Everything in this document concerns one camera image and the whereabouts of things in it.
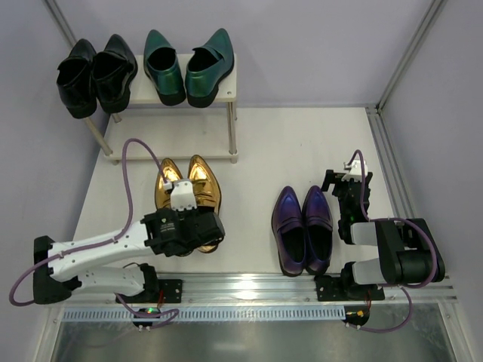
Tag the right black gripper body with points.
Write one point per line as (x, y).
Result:
(347, 187)

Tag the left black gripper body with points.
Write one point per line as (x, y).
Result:
(213, 234)

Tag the gold loafer shoe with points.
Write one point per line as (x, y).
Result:
(170, 173)
(206, 188)

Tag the purple loafer shoe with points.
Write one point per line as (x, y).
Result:
(319, 229)
(288, 231)

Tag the green loafer shoe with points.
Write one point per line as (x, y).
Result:
(161, 66)
(209, 65)

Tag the black loafer shoe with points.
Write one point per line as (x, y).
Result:
(113, 71)
(74, 81)

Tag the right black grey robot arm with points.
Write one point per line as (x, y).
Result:
(406, 251)

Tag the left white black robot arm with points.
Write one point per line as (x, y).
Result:
(69, 268)

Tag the white two-tier shoe shelf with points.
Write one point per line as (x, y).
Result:
(175, 132)

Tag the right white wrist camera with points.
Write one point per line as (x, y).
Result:
(353, 171)

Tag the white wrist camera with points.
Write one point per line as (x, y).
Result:
(182, 196)
(353, 171)

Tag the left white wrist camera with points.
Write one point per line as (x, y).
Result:
(182, 196)

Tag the right aluminium side rail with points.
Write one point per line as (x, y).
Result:
(398, 193)

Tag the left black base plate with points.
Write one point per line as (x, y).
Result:
(171, 290)

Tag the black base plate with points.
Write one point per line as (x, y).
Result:
(332, 288)
(171, 290)

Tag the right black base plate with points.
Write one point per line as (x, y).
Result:
(332, 288)

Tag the aluminium mounting rail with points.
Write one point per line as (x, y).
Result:
(266, 289)

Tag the grey slotted cable duct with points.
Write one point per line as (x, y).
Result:
(216, 314)

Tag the right aluminium frame post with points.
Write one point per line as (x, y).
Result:
(428, 20)

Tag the aluminium frame post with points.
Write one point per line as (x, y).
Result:
(60, 21)
(428, 20)

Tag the left aluminium frame post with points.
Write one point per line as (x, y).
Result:
(60, 21)

